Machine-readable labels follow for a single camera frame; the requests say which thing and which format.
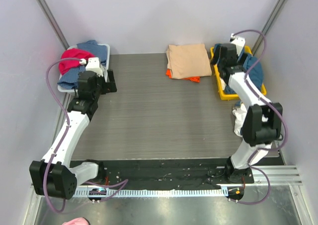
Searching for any dark blue t-shirt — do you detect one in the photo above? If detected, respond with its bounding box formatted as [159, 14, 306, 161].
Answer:
[213, 45, 267, 100]

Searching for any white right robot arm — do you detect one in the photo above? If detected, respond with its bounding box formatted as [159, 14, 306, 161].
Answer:
[211, 43, 283, 183]

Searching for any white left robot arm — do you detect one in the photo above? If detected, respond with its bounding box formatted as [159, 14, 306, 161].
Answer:
[29, 70, 117, 200]

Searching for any blue checked shirt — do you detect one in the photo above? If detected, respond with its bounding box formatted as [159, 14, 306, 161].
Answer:
[57, 40, 110, 93]

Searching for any grey plastic bin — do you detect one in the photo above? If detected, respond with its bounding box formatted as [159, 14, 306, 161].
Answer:
[57, 40, 110, 95]

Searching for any pink red garment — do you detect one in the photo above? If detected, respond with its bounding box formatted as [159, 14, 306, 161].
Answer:
[59, 48, 95, 75]

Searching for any yellow plastic tray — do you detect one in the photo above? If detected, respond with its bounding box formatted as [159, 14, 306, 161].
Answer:
[210, 45, 267, 101]

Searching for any folded beige t-shirt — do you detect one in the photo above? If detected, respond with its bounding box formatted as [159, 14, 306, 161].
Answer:
[166, 44, 212, 79]

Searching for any white printed t-shirt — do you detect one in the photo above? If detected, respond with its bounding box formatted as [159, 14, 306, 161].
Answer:
[232, 101, 247, 137]

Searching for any folded orange t-shirt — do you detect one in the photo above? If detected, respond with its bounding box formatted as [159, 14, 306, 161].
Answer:
[165, 69, 200, 83]

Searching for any pink object at bottom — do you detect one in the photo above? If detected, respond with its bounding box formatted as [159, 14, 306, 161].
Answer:
[62, 217, 90, 225]

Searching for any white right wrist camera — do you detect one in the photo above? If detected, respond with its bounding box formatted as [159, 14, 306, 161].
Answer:
[230, 33, 245, 57]

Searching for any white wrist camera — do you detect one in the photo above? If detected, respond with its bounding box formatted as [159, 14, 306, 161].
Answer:
[79, 57, 105, 76]
[230, 33, 245, 57]

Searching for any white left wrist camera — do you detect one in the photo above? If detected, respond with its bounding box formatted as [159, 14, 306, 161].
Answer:
[79, 57, 105, 76]

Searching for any right aluminium frame post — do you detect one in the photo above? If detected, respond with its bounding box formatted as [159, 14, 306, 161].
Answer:
[252, 0, 296, 54]

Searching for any aluminium frame post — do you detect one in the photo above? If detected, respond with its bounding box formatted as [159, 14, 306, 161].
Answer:
[252, 0, 296, 54]
[36, 0, 69, 49]

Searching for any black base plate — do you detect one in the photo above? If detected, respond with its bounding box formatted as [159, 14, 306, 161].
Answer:
[67, 157, 255, 190]

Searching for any left aluminium frame post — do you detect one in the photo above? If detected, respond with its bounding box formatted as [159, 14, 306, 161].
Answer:
[36, 0, 69, 49]

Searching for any aluminium rail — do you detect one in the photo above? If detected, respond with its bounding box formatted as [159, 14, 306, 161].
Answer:
[252, 165, 303, 186]

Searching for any slotted cable duct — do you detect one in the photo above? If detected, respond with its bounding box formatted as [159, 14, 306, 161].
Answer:
[73, 187, 228, 199]

